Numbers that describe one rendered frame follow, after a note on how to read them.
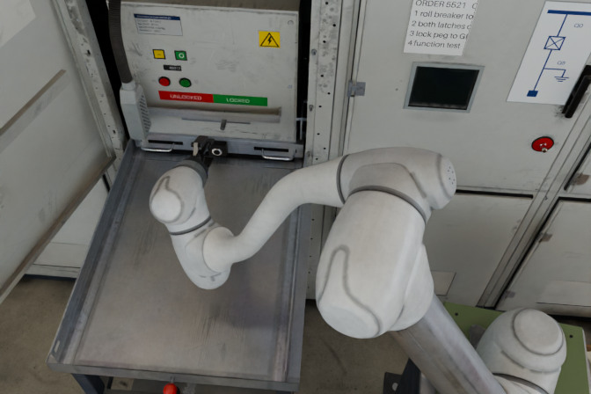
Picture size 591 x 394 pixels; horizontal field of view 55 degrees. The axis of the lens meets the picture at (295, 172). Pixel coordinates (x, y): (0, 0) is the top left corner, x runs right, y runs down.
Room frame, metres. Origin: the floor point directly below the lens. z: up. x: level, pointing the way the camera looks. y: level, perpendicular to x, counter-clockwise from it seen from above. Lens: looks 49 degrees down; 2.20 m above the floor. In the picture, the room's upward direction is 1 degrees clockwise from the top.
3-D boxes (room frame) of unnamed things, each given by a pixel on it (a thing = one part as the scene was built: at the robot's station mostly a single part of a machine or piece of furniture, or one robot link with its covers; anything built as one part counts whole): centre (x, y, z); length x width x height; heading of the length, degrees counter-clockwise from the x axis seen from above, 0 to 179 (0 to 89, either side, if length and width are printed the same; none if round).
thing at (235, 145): (1.26, 0.24, 0.89); 0.54 x 0.05 x 0.06; 87
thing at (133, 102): (1.18, 0.46, 1.09); 0.08 x 0.05 x 0.17; 177
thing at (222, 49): (1.24, 0.25, 1.15); 0.48 x 0.01 x 0.48; 87
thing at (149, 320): (0.86, 0.27, 0.82); 0.68 x 0.62 x 0.06; 177
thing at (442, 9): (1.14, -0.33, 1.44); 0.15 x 0.01 x 0.21; 87
